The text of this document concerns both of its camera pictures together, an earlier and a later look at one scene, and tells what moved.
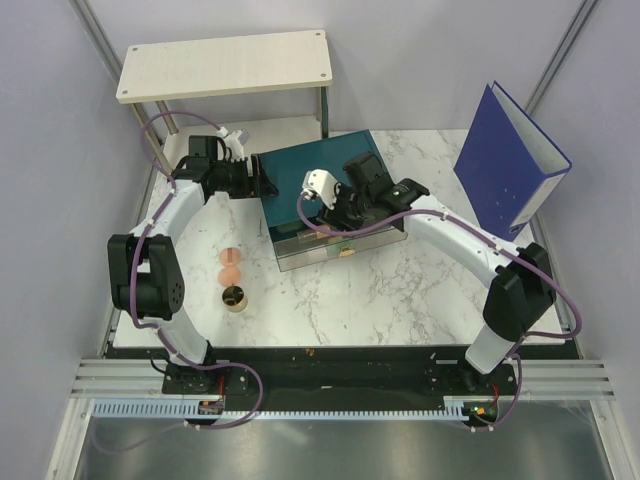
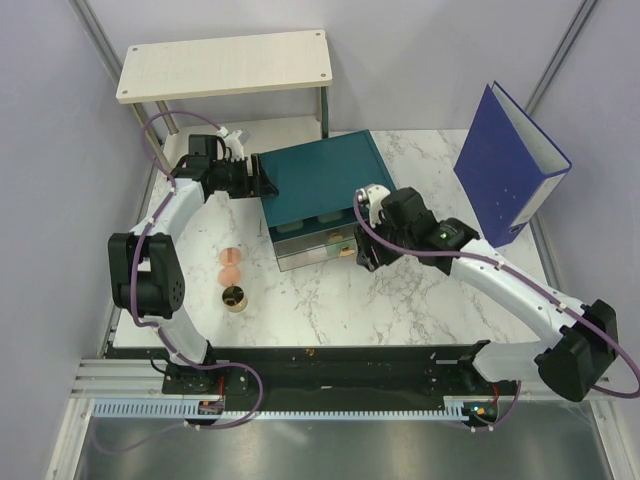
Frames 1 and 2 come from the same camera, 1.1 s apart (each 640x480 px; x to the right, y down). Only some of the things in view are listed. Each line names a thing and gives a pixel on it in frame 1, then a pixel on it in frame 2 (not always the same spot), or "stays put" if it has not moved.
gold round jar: [234, 298] stays put
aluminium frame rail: [118, 379] stays put
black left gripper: [261, 186] stays put
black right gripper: [334, 217] → [365, 256]
